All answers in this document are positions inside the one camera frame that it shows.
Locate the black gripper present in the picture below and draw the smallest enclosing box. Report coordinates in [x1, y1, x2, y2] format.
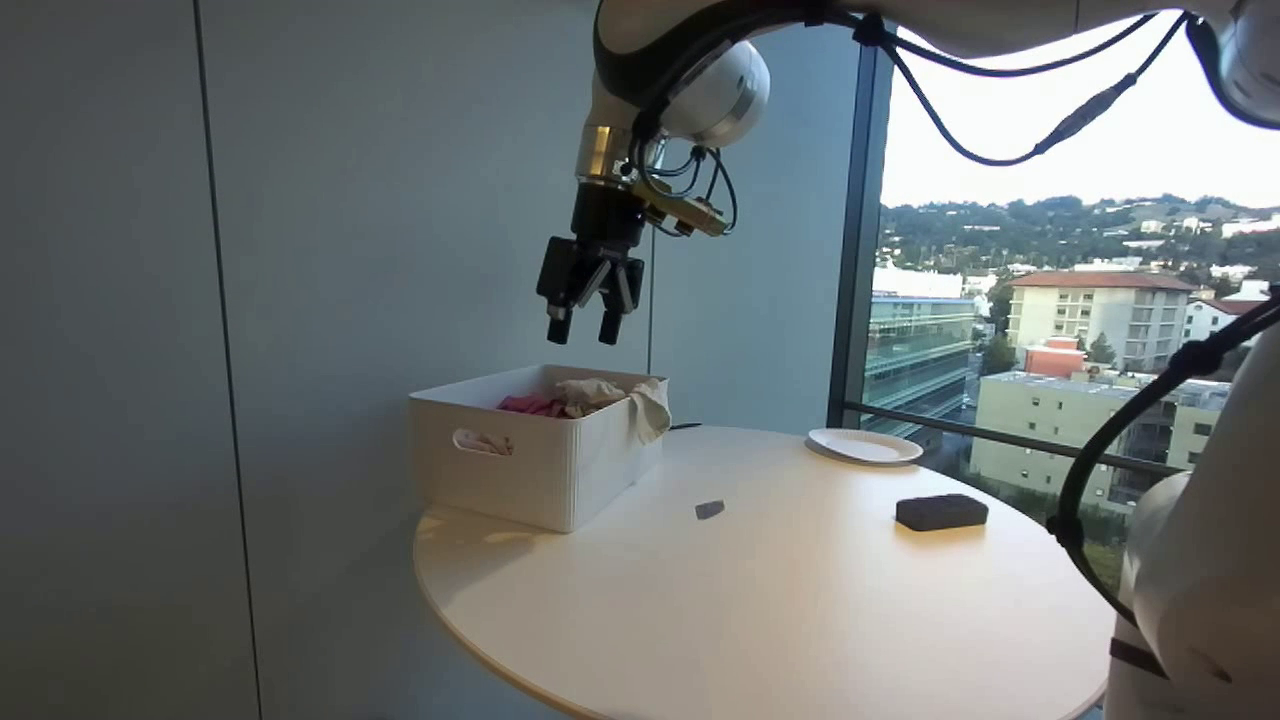
[531, 181, 652, 352]

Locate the pink cloth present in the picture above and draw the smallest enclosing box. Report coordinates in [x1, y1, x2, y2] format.
[498, 389, 574, 419]

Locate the beige cloth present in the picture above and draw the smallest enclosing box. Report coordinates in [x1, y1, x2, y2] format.
[550, 376, 677, 445]

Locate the white plastic storage bin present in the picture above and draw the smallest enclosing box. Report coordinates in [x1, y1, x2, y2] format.
[409, 361, 677, 536]

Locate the white paper plate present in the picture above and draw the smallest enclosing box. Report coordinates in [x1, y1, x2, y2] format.
[803, 423, 928, 468]

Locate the black rectangular block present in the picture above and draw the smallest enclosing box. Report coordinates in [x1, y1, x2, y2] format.
[891, 490, 992, 536]

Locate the dark window railing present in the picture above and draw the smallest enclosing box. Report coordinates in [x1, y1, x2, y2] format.
[846, 396, 1169, 473]

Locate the beige building red roof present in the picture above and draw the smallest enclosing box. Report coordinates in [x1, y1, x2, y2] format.
[1005, 267, 1198, 376]

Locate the yellow wrist camera board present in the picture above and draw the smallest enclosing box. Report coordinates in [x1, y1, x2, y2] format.
[626, 168, 741, 242]

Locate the dark window frame post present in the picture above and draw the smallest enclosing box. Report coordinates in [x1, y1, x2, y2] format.
[825, 22, 899, 431]

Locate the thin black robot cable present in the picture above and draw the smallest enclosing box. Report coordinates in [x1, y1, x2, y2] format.
[853, 8, 1194, 173]

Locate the thick black robot hose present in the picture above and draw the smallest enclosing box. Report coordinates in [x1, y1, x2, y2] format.
[1045, 291, 1280, 621]

